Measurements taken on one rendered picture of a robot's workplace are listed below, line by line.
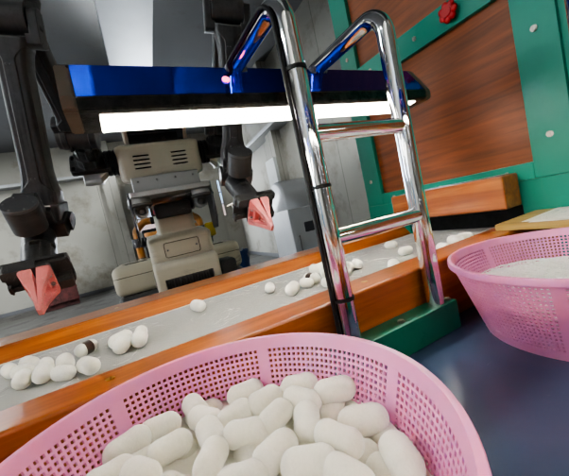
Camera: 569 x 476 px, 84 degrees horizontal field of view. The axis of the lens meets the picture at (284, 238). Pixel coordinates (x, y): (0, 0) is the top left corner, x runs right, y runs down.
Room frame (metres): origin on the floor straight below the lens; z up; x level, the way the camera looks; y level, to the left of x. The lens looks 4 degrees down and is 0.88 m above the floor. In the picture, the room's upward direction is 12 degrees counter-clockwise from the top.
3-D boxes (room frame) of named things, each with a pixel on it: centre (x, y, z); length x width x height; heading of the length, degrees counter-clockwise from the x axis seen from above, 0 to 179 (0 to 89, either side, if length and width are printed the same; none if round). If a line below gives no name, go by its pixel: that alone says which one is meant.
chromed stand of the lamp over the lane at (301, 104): (0.46, -0.08, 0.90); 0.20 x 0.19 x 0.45; 117
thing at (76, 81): (0.54, -0.05, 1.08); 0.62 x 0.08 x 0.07; 117
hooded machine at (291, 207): (4.44, -0.25, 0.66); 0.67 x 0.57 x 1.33; 22
